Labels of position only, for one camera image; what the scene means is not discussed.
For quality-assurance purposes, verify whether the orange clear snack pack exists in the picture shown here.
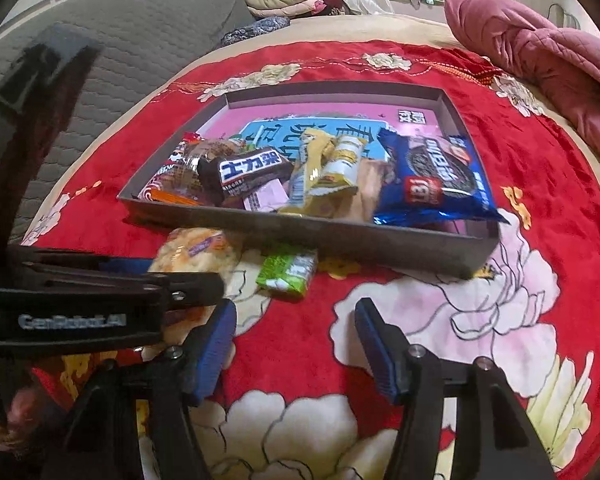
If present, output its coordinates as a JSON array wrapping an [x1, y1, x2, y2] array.
[[334, 158, 391, 223]]

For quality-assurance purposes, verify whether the dark Snickers bar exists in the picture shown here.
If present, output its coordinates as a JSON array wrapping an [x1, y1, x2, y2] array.
[[197, 146, 294, 206]]

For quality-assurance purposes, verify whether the pink book in tray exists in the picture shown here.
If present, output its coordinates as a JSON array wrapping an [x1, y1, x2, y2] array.
[[187, 102, 442, 160]]

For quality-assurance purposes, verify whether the white yellow wafer bar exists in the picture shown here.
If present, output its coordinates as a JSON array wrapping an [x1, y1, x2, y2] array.
[[309, 134, 367, 197]]

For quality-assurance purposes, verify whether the red panda candy pack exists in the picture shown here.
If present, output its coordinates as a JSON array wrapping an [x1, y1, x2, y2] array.
[[138, 132, 202, 206]]

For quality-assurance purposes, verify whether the yellow Alpenliebe candy pack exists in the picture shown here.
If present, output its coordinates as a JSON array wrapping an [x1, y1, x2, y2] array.
[[278, 128, 335, 218]]

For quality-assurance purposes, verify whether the grey box lid tray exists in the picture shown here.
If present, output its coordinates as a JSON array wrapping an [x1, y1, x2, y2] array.
[[119, 81, 504, 278]]

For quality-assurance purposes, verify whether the blue patterned pillow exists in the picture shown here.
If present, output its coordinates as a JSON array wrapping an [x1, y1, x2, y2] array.
[[220, 16, 290, 47]]

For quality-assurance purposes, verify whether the blue Oreo cookie pack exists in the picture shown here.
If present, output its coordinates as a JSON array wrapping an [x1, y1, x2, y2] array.
[[373, 129, 505, 226]]

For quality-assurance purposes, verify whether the small purple candy box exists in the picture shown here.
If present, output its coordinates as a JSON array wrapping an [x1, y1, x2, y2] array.
[[244, 179, 288, 212]]

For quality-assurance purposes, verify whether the grey quilted headboard cover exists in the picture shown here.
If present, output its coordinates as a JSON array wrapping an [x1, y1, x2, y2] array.
[[0, 0, 253, 240]]

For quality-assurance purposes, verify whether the pink quilted duvet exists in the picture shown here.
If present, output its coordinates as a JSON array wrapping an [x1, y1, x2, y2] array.
[[444, 0, 600, 156]]

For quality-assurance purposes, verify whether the green small snack pack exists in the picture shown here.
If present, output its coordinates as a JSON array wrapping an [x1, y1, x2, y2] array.
[[256, 244, 318, 299]]

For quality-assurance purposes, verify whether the beige bed sheet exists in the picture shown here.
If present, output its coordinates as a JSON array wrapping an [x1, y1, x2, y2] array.
[[33, 14, 600, 220]]

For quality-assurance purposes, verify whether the orange-edged clear biscuit bag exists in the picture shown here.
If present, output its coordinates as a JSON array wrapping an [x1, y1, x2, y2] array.
[[138, 132, 246, 206]]

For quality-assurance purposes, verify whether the red floral blanket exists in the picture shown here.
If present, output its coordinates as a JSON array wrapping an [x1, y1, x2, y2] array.
[[24, 40, 600, 479]]

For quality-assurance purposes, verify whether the yellow rice cracker bag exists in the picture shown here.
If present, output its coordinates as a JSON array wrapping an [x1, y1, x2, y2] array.
[[140, 228, 244, 361]]

